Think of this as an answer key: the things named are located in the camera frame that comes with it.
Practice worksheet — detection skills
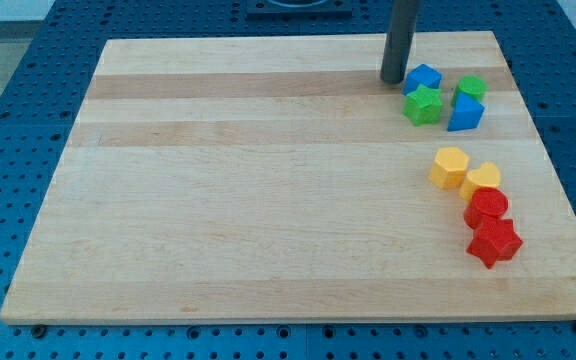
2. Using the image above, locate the blue triangular prism block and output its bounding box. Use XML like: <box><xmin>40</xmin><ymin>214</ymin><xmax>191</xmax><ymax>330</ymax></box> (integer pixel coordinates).
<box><xmin>447</xmin><ymin>93</ymin><xmax>485</xmax><ymax>132</ymax></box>

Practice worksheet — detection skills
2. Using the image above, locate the grey cylindrical robot arm rod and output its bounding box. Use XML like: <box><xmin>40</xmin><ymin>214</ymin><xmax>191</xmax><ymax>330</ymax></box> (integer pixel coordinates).
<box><xmin>380</xmin><ymin>0</ymin><xmax>421</xmax><ymax>85</ymax></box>

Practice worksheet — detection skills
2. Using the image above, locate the yellow hexagon block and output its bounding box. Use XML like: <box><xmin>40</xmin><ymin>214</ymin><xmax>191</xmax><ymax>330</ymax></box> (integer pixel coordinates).
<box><xmin>428</xmin><ymin>147</ymin><xmax>470</xmax><ymax>189</ymax></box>

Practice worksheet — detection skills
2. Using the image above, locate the dark robot base mount plate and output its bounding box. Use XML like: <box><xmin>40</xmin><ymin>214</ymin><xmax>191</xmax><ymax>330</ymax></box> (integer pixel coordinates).
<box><xmin>244</xmin><ymin>0</ymin><xmax>353</xmax><ymax>19</ymax></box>

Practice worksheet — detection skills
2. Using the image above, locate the red star block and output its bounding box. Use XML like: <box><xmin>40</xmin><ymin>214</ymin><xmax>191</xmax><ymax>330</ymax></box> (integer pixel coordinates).
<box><xmin>466</xmin><ymin>216</ymin><xmax>523</xmax><ymax>268</ymax></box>

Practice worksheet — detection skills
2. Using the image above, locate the green star block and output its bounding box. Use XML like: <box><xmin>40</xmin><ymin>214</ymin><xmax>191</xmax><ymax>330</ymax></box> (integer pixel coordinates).
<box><xmin>402</xmin><ymin>84</ymin><xmax>443</xmax><ymax>126</ymax></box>

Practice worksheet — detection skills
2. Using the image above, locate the light wooden board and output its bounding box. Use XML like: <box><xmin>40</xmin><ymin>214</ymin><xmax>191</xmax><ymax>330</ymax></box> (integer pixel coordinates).
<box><xmin>0</xmin><ymin>31</ymin><xmax>576</xmax><ymax>325</ymax></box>

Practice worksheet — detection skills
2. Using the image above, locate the blue cube block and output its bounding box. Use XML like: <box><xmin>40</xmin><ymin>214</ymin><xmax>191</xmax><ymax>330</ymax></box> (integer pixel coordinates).
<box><xmin>403</xmin><ymin>64</ymin><xmax>443</xmax><ymax>95</ymax></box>

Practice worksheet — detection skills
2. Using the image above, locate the yellow heart block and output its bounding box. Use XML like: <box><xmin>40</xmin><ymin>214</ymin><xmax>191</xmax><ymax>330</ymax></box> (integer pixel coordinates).
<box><xmin>459</xmin><ymin>162</ymin><xmax>502</xmax><ymax>201</ymax></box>

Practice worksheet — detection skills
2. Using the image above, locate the red cylinder block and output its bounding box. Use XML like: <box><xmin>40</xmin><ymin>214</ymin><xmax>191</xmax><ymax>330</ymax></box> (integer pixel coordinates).
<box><xmin>463</xmin><ymin>187</ymin><xmax>509</xmax><ymax>229</ymax></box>

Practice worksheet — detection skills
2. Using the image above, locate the green cylinder block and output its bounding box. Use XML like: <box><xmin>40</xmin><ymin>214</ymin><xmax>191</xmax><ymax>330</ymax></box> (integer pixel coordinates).
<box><xmin>451</xmin><ymin>75</ymin><xmax>488</xmax><ymax>106</ymax></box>

